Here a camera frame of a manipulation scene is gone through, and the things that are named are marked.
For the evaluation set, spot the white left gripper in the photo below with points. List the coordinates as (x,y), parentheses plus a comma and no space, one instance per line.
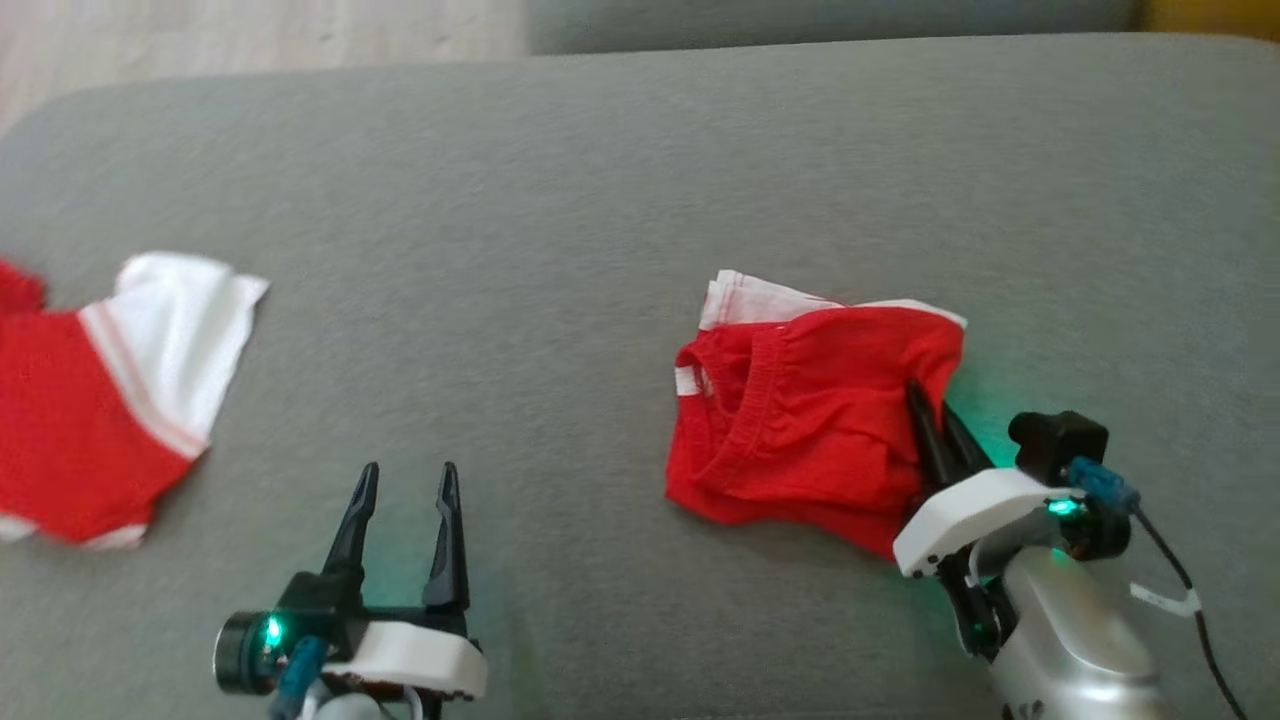
(420,660)

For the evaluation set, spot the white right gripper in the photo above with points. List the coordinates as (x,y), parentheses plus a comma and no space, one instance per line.
(965,515)

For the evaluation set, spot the red shorts with white stripes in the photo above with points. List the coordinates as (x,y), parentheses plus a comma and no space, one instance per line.
(810,430)

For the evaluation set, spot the red shirt with white sleeves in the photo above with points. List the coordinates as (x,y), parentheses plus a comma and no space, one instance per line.
(70,430)

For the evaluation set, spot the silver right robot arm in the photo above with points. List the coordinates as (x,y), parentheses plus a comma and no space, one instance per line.
(1070,640)

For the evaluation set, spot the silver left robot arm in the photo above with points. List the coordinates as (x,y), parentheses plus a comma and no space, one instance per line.
(235,655)

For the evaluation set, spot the large grey sofa seat cushion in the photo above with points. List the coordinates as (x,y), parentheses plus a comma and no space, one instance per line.
(560,300)

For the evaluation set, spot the small grey sofa cushion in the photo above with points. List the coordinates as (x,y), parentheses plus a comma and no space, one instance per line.
(800,22)

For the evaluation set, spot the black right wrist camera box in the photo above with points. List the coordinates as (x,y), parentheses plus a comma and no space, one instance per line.
(1055,445)

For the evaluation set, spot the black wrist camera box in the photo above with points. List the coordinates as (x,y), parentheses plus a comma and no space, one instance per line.
(1055,445)
(315,605)

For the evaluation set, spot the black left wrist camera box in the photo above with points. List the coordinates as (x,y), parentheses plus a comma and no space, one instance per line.
(315,605)

